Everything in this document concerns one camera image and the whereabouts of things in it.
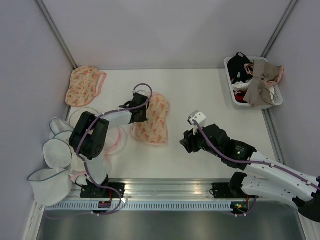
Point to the white bra in basket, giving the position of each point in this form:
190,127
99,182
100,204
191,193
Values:
240,86

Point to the pink bra in basket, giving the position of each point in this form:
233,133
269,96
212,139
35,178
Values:
272,75

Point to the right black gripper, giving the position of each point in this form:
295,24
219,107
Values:
189,137

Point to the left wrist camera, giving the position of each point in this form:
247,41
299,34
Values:
140,92

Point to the white mesh bag grey trim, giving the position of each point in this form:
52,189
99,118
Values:
57,126

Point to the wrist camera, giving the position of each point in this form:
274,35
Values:
197,119
140,92

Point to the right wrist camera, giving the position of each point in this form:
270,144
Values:
197,119

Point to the white slotted cable duct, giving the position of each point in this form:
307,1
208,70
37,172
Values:
94,205

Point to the beige bra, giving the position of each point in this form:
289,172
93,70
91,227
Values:
259,93

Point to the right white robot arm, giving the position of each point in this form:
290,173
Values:
257,174

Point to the black bra in basket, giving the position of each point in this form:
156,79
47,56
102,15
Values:
236,68

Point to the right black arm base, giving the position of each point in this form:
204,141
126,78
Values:
221,190

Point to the white mesh round bag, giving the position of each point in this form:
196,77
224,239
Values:
57,154

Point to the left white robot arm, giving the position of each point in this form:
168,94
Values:
90,133

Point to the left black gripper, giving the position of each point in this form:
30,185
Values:
143,118

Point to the white plastic basket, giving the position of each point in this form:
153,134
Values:
277,96

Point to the red bra in basket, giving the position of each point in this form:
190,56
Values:
239,96

